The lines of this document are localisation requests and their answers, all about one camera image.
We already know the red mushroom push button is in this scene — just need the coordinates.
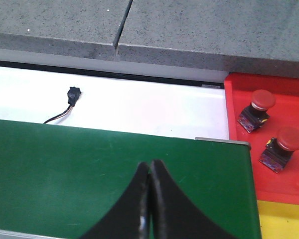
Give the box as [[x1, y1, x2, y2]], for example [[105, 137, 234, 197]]
[[237, 89, 276, 133], [259, 126, 299, 173]]

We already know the red plastic tray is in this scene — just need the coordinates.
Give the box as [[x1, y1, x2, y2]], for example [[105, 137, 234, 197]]
[[224, 73, 299, 205]]

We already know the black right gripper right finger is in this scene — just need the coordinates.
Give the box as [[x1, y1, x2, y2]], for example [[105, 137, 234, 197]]
[[150, 159, 234, 239]]

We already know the yellow plastic tray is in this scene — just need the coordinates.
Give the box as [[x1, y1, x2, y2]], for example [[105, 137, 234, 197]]
[[258, 200, 299, 239]]

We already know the black connector with cable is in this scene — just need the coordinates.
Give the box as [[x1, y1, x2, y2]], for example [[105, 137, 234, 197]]
[[44, 87, 81, 124]]

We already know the green conveyor belt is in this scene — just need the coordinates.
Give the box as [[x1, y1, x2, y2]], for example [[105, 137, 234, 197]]
[[0, 118, 262, 239]]

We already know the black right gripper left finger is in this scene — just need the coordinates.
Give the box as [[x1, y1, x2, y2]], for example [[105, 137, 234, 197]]
[[80, 162, 150, 239]]

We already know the grey stone counter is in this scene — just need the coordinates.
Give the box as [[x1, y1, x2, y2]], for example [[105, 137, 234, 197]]
[[0, 0, 299, 79]]

